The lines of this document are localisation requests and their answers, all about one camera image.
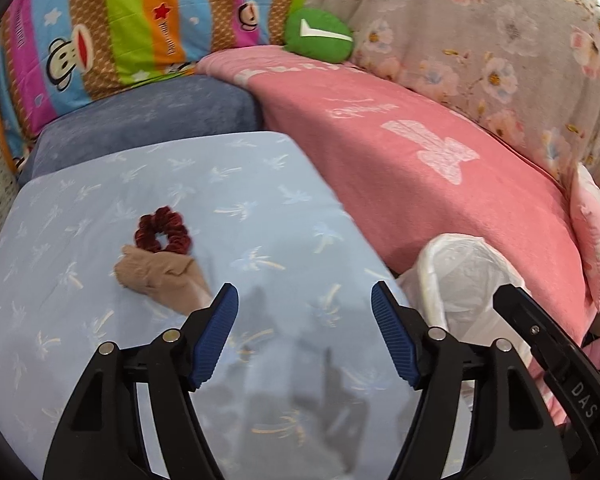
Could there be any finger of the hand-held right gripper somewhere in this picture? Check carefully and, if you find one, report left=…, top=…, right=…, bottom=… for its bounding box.
left=492, top=284, right=582, bottom=378

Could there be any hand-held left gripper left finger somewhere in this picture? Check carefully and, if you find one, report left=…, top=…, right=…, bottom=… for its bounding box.
left=42, top=282, right=240, bottom=480

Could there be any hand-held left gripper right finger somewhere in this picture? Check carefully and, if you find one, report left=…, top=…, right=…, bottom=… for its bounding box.
left=371, top=280, right=571, bottom=480

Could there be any bin with white plastic bag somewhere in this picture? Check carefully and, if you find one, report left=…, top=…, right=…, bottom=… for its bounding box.
left=397, top=232, right=556, bottom=411

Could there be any beige stocking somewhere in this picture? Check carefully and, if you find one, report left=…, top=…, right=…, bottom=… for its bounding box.
left=114, top=245, right=215, bottom=314

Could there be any pink pillow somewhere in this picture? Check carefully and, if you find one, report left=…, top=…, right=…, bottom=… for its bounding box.
left=570, top=162, right=600, bottom=311

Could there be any dark red scrunchie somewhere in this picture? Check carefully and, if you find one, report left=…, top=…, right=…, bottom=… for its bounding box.
left=135, top=205, right=191, bottom=254

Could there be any light blue printed cloth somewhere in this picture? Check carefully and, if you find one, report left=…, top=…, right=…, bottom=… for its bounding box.
left=0, top=131, right=416, bottom=480

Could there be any pink blanket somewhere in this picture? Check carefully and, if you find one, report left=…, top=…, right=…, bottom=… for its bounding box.
left=196, top=45, right=593, bottom=351

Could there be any blue-grey cushion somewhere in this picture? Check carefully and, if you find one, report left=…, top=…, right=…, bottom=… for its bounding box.
left=17, top=75, right=263, bottom=186

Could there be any grey floral sheet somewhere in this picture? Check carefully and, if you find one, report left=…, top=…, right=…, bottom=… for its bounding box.
left=305, top=0, right=600, bottom=191

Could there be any green round cushion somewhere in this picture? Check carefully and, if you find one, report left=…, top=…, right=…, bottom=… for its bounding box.
left=284, top=7, right=355, bottom=63

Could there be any striped monkey-print sheet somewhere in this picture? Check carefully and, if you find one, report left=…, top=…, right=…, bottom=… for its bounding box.
left=0, top=0, right=321, bottom=172

